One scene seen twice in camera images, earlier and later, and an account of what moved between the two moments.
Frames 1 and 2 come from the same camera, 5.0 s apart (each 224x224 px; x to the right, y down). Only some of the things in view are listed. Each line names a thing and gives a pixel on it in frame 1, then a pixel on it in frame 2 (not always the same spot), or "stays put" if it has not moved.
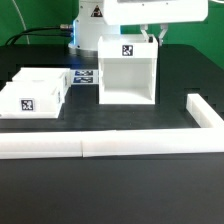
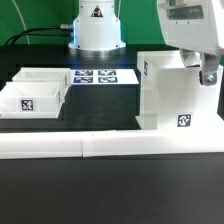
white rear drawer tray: [44, 74] stays put
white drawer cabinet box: [127, 69] -> [172, 96]
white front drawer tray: [31, 100] stays put
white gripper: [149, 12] -> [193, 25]
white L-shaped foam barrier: [208, 137] stays put
